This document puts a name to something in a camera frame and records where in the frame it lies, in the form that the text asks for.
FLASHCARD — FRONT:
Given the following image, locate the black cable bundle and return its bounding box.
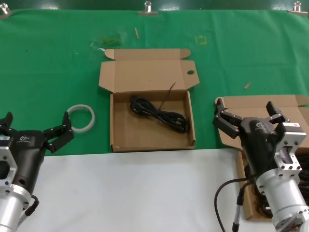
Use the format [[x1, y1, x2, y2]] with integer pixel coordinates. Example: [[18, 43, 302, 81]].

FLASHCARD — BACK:
[[129, 82, 189, 133]]

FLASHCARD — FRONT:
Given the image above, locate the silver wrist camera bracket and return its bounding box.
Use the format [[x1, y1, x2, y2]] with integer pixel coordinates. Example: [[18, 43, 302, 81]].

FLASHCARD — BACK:
[[0, 145, 19, 189], [274, 122, 307, 172]]

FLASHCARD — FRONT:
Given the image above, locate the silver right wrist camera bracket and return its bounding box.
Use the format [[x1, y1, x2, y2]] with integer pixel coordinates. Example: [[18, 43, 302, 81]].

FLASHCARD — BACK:
[[274, 122, 307, 172]]

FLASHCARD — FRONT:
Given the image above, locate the open brown cardboard box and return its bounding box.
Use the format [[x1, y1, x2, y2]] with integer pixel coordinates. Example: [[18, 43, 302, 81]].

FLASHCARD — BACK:
[[214, 94, 309, 220]]

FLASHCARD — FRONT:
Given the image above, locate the metal binder clip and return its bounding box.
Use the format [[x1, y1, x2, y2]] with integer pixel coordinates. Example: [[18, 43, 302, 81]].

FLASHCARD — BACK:
[[138, 0, 158, 16], [288, 1, 309, 15], [0, 4, 12, 20]]

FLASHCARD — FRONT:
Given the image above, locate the pile of black cable bundles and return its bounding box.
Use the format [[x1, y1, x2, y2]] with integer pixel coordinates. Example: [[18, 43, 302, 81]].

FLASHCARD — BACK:
[[244, 151, 309, 216]]

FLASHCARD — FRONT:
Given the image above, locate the cable with silver plug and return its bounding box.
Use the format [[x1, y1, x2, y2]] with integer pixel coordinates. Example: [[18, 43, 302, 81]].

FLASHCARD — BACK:
[[231, 181, 257, 232]]

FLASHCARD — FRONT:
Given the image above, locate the clear film patch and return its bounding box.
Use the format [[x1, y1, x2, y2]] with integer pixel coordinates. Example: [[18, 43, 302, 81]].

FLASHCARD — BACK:
[[89, 31, 128, 52]]

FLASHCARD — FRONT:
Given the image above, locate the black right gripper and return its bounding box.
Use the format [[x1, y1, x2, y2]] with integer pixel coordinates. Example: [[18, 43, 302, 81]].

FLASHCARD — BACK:
[[212, 98, 290, 175]]

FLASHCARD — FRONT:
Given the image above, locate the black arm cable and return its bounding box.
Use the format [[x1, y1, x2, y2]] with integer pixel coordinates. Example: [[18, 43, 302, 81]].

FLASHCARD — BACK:
[[18, 194, 40, 227], [214, 177, 257, 232]]

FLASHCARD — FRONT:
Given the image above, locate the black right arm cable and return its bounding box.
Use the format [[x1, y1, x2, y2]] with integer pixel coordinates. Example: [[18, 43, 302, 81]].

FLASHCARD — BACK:
[[214, 177, 257, 232]]

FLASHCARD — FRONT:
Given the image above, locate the clear adhesive tape roll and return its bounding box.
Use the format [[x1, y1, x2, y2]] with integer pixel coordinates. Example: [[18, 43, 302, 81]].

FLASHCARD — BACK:
[[66, 104, 96, 134]]

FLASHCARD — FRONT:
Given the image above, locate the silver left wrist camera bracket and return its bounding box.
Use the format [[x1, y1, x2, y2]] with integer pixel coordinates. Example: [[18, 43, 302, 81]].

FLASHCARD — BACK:
[[0, 145, 19, 189]]

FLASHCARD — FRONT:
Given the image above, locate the cardboard box with holed flap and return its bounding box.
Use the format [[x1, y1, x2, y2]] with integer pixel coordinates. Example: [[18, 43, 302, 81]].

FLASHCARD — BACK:
[[98, 48, 200, 153]]

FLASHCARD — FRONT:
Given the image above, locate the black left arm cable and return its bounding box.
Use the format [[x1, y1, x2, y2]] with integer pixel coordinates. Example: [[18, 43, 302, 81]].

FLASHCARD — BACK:
[[18, 194, 40, 227]]

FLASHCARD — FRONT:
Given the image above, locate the green cloth table mat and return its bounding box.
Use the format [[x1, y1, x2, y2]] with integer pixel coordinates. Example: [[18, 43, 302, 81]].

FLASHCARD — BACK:
[[0, 9, 309, 158]]

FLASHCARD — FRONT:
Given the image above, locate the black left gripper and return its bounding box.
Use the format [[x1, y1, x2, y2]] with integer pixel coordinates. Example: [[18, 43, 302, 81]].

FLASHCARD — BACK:
[[0, 111, 75, 194]]

